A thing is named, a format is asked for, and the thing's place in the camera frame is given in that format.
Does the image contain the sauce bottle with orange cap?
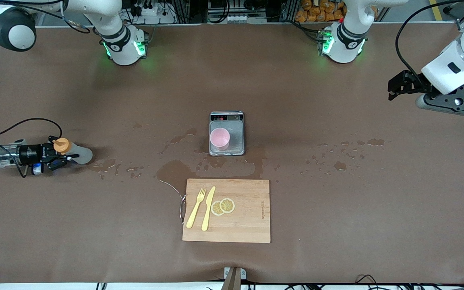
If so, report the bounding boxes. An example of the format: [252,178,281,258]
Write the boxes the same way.
[53,138,93,165]

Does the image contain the pink plastic cup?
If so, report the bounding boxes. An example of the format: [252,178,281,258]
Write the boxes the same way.
[209,128,230,151]

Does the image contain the bag of orange snacks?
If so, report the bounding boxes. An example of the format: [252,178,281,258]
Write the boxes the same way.
[295,0,347,23]

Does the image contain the brown table mat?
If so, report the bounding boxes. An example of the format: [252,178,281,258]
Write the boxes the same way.
[0,22,464,284]

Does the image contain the yellow plastic fork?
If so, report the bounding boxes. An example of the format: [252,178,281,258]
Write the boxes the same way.
[186,188,207,229]

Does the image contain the yellow plastic knife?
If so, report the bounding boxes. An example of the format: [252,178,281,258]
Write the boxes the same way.
[201,186,216,232]

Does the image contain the white power strip with plugs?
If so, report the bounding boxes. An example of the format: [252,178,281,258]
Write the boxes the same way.
[133,4,176,25]

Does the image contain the silver kitchen scale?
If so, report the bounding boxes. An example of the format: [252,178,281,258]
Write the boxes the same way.
[209,111,245,157]

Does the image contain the long white power strip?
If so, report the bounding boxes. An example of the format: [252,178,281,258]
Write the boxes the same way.
[208,14,267,24]

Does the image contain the wooden cutting board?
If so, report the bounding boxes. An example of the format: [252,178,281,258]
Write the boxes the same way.
[182,178,271,244]

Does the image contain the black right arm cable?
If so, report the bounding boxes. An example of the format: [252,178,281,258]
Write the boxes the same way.
[0,118,63,178]

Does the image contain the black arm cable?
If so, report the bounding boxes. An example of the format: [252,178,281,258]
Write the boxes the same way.
[395,0,464,83]
[0,118,63,178]

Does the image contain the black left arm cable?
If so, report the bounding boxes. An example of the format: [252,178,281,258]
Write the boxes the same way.
[395,0,464,83]

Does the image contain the thin silver cord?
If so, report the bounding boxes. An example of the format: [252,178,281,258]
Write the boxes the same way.
[158,178,185,199]

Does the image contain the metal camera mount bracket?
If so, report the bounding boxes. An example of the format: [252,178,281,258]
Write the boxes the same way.
[221,267,247,290]

